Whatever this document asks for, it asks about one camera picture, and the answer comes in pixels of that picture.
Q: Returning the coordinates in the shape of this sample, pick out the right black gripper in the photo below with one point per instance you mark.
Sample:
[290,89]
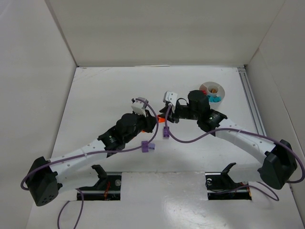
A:
[173,114]

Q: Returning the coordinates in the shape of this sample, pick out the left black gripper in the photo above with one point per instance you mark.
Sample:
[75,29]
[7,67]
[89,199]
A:
[150,122]

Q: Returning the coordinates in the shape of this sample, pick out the teal lego brick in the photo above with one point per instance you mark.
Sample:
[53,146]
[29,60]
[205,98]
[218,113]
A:
[216,99]

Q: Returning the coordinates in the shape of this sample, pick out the orange transparent lego piece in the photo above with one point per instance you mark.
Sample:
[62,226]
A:
[161,119]

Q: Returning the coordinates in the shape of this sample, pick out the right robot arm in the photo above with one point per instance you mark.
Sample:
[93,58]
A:
[275,160]

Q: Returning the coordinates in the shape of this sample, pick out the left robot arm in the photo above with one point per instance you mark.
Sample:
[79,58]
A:
[47,179]

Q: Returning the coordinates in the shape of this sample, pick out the white round divided container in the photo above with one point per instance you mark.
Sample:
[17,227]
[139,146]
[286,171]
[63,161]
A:
[207,86]

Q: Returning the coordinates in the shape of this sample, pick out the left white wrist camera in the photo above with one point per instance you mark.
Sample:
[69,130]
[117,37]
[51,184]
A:
[139,106]

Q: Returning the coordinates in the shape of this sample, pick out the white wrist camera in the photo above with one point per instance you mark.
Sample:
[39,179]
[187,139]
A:
[170,98]
[139,106]

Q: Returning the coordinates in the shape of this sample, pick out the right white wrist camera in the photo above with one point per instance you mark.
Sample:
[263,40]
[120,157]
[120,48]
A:
[170,98]

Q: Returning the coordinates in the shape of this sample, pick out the aluminium rail on right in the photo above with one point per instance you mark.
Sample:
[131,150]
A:
[253,109]

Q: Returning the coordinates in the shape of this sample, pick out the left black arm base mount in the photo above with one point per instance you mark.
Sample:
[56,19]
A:
[106,188]

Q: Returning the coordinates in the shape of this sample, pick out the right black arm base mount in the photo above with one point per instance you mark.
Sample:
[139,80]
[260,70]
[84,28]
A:
[221,187]

